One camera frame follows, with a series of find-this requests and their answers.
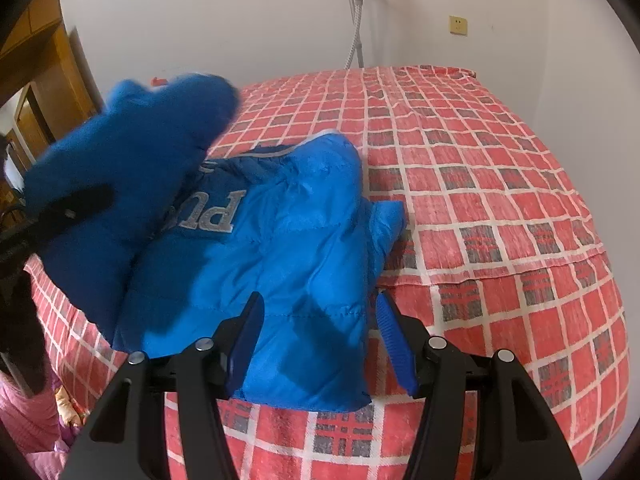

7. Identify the blue puffer jacket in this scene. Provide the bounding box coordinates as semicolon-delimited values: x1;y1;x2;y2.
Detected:
24;74;405;412

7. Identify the pink clothing pile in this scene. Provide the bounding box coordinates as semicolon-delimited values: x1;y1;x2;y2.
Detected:
1;364;84;479

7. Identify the brown wooden wardrobe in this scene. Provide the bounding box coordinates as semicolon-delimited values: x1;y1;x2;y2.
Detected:
1;0;102;172

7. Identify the red plaid bed sheet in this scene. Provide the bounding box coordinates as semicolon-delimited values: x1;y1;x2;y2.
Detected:
26;65;629;479

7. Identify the yellow wall socket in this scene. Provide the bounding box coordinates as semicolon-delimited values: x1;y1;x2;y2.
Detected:
449;15;469;36

